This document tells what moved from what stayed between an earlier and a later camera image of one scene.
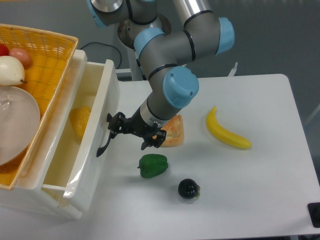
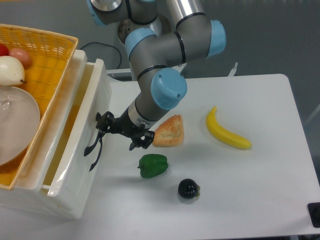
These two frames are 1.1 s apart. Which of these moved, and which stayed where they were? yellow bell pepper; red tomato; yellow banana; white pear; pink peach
Moved: yellow bell pepper
Stayed: yellow banana; white pear; red tomato; pink peach
